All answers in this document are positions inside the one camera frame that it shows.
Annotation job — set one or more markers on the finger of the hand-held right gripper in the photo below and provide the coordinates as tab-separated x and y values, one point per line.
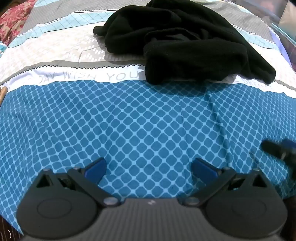
275	148

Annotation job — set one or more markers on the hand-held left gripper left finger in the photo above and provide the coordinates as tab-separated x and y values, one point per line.
96	168

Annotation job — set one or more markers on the red floral cloth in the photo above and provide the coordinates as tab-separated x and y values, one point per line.
13	18

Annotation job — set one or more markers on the black pants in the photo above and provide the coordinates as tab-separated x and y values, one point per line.
192	41

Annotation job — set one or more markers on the blue grey patterned bed sheet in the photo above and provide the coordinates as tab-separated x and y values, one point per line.
143	120

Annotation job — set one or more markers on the brown wooden headboard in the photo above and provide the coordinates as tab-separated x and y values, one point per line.
3	95

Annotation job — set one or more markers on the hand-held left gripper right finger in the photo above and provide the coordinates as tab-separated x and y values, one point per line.
203	168

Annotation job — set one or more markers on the clear plastic box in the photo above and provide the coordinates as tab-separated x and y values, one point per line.
285	30

